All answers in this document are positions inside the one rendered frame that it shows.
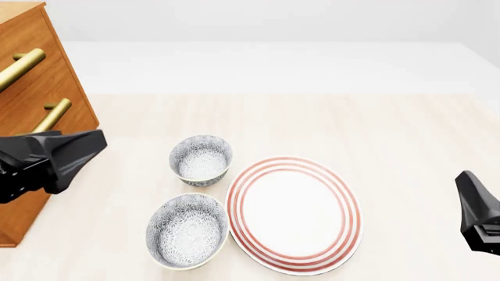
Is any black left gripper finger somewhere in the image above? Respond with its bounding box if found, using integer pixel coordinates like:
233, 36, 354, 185
44, 129, 109, 195
0, 130, 63, 173

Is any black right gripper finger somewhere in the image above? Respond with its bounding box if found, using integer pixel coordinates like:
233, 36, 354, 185
454, 169, 500, 233

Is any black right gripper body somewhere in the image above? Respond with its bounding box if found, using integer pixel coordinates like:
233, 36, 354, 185
460, 218, 500, 257

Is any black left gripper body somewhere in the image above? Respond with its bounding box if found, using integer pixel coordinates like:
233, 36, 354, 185
0, 157, 52, 206

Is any patterned grey bowl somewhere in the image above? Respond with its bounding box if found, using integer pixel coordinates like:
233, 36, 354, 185
168, 133, 234, 189
145, 192, 230, 272

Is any wooden cabinet drawer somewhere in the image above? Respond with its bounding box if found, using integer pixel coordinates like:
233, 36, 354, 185
0, 55, 88, 138
0, 94, 100, 244
0, 17, 66, 101

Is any wooden cabinet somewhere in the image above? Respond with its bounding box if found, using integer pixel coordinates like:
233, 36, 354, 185
0, 2, 100, 248

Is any white plate with red rings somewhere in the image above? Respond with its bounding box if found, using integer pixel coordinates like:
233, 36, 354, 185
225, 155, 366, 277

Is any brass drawer handle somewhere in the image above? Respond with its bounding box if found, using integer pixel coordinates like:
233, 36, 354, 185
14, 98, 73, 137
0, 48, 47, 94

